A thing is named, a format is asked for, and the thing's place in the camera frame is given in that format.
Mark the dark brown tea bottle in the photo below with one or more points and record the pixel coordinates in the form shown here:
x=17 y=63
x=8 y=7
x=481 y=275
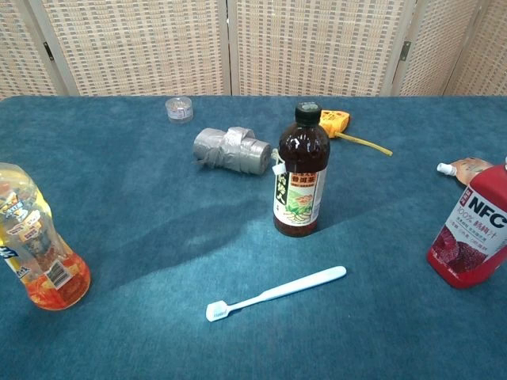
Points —
x=301 y=150

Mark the light blue toothbrush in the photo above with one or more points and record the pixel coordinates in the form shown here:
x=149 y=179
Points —
x=293 y=286

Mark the yellow tape measure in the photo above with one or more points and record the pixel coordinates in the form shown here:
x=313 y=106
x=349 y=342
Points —
x=334 y=120

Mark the orange drink pouch white spout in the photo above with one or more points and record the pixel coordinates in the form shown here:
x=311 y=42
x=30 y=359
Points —
x=469 y=168

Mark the black screen hinge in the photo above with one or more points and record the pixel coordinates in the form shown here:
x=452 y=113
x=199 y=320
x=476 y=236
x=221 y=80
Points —
x=48 y=50
x=405 y=50

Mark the red NFC juice bottle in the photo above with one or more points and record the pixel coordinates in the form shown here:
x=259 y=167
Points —
x=467 y=253

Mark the orange tea bottle yellow cap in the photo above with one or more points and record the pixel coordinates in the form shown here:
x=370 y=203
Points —
x=59 y=285

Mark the grey duct tape bundle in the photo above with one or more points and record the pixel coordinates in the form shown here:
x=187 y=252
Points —
x=237 y=150

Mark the woven folding screen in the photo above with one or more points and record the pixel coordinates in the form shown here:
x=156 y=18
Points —
x=138 y=47

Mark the blue carpet table cloth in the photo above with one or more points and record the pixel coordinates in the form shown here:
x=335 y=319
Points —
x=158 y=237

